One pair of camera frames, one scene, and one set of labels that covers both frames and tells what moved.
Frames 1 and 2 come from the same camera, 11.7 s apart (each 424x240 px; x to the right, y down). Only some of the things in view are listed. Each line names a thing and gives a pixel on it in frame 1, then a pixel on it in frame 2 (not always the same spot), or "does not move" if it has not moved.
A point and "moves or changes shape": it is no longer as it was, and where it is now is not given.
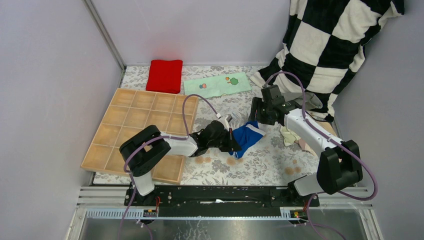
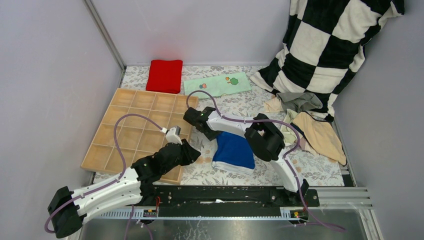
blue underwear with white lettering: [246, 136] moves or changes shape
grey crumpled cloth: [311, 100] does not move
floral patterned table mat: [259, 160] does not move
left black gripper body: [222, 142] to [185, 158]
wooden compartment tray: [131, 110] does not move
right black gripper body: [264, 116] to [210, 135]
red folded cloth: [164, 76] does not move
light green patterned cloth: [210, 86] does not move
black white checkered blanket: [323, 47] does not move
